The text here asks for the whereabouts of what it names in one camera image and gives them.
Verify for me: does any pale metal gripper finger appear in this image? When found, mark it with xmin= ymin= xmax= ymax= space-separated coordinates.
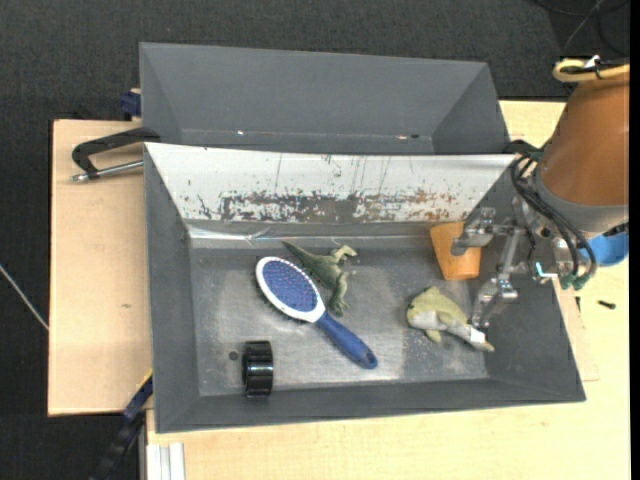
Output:
xmin=469 ymin=275 xmax=521 ymax=330
xmin=451 ymin=206 xmax=521 ymax=258

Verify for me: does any orange cup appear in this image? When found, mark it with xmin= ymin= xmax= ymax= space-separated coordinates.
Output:
xmin=429 ymin=220 xmax=483 ymax=282

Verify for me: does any pale green plush toy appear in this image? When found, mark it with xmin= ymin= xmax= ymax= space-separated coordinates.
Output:
xmin=405 ymin=285 xmax=497 ymax=354

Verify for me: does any green toy dinosaur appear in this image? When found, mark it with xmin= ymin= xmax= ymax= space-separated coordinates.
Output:
xmin=281 ymin=240 xmax=359 ymax=319

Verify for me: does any blue and white hairbrush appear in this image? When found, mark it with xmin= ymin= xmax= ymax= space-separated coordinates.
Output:
xmin=254 ymin=255 xmax=379 ymax=371

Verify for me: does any grey metal bin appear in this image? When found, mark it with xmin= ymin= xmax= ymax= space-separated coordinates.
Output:
xmin=138 ymin=41 xmax=587 ymax=434

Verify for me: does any pale wood board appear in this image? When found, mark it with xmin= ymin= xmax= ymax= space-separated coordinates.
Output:
xmin=47 ymin=117 xmax=600 ymax=417

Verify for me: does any black ring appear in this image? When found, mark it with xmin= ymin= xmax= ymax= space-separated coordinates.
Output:
xmin=241 ymin=339 xmax=276 ymax=401

